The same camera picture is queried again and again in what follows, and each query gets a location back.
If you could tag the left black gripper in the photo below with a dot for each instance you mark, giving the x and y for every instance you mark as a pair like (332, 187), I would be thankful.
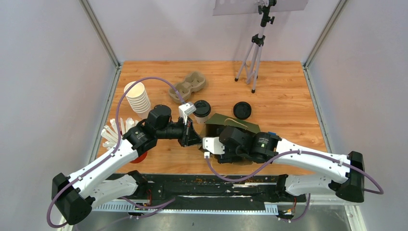
(193, 137)

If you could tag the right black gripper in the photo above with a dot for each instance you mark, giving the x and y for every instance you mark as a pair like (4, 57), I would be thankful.
(227, 157)

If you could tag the white paper coffee cup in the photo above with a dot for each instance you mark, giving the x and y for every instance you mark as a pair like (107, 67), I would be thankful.
(201, 119)

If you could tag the green paper bag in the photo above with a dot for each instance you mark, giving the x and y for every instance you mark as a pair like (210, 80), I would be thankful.
(216, 124)

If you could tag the black plastic cup lid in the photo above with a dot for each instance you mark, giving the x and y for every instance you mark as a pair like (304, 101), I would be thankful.
(203, 108)

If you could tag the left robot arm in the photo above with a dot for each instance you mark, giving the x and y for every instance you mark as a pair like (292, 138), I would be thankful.
(77, 194)

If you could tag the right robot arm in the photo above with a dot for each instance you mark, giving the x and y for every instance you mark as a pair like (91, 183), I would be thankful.
(340, 174)

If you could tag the stack of black lids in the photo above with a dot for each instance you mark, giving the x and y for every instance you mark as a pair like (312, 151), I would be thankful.
(242, 110)

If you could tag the red cup holder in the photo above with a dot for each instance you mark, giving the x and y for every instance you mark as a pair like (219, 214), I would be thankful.
(139, 158)

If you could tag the cardboard cup carrier tray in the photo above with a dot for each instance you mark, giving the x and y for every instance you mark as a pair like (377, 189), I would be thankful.
(193, 82)

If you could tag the stack of white paper cups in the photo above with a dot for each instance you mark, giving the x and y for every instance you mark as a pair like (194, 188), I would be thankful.
(139, 101)

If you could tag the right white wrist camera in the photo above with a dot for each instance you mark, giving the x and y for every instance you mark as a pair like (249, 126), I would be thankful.
(212, 145)

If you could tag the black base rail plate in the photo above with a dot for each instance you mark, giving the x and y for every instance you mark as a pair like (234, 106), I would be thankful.
(210, 193)

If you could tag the camera tripod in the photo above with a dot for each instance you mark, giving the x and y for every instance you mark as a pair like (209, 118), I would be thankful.
(252, 59)

